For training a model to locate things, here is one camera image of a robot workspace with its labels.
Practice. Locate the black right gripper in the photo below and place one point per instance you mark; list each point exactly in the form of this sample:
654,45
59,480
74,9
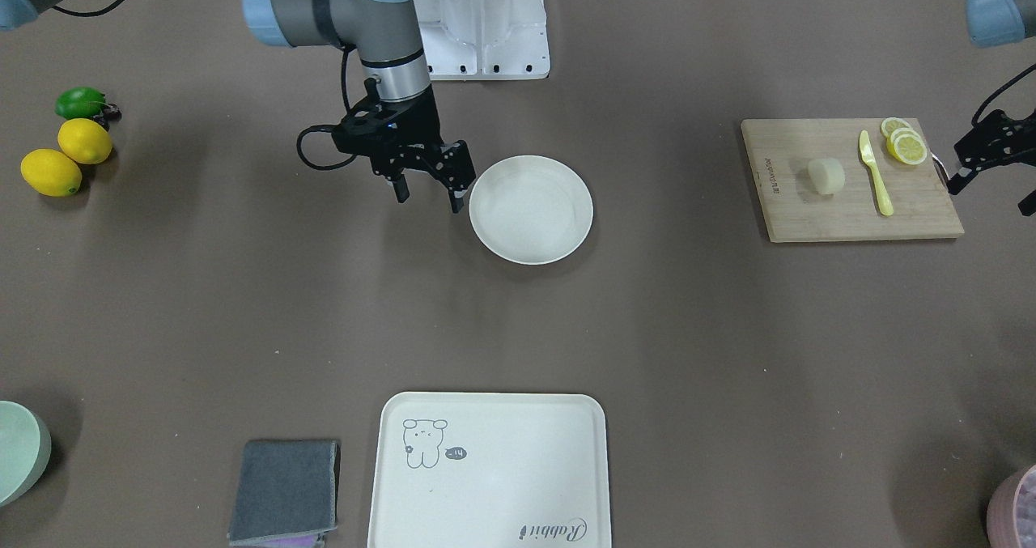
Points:
422,127

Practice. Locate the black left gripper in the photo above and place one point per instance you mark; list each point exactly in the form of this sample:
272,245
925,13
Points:
989,144

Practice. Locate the round cream plate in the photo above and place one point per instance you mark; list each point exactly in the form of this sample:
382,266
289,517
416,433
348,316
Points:
531,210

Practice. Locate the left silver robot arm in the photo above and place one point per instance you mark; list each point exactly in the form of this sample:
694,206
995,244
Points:
993,23

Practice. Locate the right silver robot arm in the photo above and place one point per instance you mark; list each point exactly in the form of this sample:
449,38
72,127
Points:
383,33

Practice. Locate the cream rectangular tray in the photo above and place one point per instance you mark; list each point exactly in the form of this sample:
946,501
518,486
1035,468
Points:
491,470

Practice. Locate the lemon slices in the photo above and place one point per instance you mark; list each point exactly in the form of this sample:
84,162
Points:
904,142

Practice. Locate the yellow plastic knife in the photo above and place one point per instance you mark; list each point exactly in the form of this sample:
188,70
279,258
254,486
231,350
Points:
867,157

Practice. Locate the wooden cutting board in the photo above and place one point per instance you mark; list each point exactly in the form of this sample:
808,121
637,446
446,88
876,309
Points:
778,152

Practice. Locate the pink bowl with ice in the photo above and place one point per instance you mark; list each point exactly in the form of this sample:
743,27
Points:
1011,511

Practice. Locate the grey folded cloth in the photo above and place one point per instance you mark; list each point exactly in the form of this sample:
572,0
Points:
286,493

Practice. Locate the yellow lemon near pepper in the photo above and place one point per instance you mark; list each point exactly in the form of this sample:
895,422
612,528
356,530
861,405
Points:
84,141

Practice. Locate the green toy pepper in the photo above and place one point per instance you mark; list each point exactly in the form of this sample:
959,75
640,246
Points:
86,103

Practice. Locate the yellow lemon outer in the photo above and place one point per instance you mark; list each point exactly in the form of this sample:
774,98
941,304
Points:
51,173

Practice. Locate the mint green bowl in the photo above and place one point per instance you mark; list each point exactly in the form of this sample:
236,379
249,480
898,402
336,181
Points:
25,449

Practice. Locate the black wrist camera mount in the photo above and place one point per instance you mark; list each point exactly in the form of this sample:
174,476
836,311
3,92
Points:
366,130

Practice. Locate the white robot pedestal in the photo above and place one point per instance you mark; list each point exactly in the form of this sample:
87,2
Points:
485,40

